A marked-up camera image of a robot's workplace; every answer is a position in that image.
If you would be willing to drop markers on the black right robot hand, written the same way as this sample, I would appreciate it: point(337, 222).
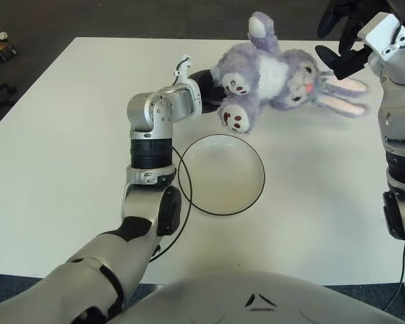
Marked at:
point(352, 62)

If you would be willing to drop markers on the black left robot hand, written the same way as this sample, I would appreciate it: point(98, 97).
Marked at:
point(206, 86)

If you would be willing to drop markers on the purple plush bunny doll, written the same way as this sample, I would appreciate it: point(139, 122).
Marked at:
point(273, 74)

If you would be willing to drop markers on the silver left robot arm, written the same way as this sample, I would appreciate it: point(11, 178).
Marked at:
point(148, 114)

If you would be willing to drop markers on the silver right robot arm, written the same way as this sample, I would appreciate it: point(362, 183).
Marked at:
point(401, 111)

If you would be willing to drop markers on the white plate with black rim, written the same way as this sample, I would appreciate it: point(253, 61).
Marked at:
point(222, 179)

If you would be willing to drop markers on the white left wrist connector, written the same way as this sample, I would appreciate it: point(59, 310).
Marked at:
point(182, 69)

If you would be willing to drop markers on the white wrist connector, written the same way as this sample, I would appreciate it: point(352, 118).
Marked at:
point(381, 32)
point(182, 69)

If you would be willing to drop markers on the white right wrist connector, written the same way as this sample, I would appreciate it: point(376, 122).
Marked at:
point(381, 32)

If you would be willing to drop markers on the black chair base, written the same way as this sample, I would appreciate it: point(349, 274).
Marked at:
point(0, 94)

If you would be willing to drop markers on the grey robot torso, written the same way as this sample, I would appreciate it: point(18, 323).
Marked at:
point(256, 303)

